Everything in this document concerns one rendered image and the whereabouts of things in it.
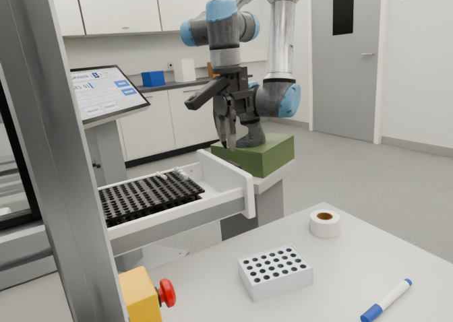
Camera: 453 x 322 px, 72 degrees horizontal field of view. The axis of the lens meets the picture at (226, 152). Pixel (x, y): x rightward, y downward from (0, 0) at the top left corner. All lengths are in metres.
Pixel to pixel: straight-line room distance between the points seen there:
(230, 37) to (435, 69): 3.18
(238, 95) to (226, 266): 0.40
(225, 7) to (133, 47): 3.77
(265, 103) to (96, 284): 0.90
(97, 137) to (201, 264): 1.12
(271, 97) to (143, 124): 2.86
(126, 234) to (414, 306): 0.53
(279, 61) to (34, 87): 0.94
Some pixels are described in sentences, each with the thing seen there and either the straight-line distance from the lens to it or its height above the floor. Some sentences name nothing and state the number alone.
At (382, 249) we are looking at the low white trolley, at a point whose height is 0.76.
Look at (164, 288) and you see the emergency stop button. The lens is 0.48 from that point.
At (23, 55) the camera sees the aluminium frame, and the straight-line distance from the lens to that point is 0.24.
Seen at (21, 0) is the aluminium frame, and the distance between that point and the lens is 0.25.
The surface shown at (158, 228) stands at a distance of 0.68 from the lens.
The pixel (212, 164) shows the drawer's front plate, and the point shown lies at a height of 0.91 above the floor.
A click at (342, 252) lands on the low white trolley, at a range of 0.76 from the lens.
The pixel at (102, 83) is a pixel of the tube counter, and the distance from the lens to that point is 1.77.
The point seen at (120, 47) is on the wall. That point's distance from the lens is 4.47.
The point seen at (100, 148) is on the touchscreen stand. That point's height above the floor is 0.80.
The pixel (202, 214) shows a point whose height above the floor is 0.86.
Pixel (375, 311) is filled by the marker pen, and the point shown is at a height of 0.77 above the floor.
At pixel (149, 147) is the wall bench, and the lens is 3.89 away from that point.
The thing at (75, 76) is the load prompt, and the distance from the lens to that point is 1.72.
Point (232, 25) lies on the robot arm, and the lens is 0.78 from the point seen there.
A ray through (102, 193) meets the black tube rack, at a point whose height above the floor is 0.90.
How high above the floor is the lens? 1.19
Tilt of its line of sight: 17 degrees down
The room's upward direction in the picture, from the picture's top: 5 degrees counter-clockwise
